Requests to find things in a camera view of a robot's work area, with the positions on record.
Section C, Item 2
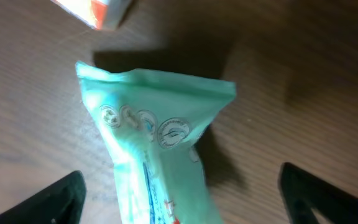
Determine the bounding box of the teal wet wipes pack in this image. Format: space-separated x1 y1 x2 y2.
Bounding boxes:
75 62 236 224

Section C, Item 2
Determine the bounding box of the orange Kleenex tissue pack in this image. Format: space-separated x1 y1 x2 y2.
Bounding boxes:
52 0 133 30

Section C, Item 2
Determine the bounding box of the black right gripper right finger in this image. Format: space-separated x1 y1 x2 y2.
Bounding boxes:
278 162 358 224

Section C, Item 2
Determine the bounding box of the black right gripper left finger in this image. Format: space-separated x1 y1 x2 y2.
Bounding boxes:
0 170 86 224

